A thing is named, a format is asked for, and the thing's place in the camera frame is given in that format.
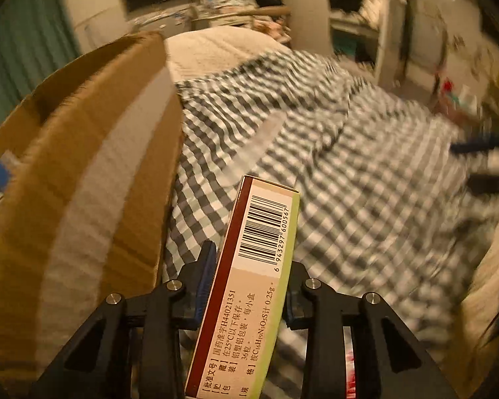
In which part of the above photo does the red medicine box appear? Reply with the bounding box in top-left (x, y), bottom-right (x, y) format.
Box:
top-left (185, 176), bottom-right (300, 398)

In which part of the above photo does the checkered grey white blanket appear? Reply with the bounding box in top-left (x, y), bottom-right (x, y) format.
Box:
top-left (161, 49), bottom-right (499, 399)

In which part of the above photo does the brown cardboard box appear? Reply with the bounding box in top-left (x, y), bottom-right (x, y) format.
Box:
top-left (0, 32), bottom-right (183, 397)

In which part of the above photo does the white open shelf wardrobe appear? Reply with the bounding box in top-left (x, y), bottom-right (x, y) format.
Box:
top-left (283, 0), bottom-right (407, 90)

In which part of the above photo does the wooden chair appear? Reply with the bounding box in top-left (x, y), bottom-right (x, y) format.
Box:
top-left (191, 5), bottom-right (292, 46)

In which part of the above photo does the white quilted mattress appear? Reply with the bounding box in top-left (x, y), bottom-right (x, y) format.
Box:
top-left (164, 26), bottom-right (290, 82)

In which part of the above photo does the green curtain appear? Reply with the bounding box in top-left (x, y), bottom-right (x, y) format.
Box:
top-left (0, 0), bottom-right (81, 125)

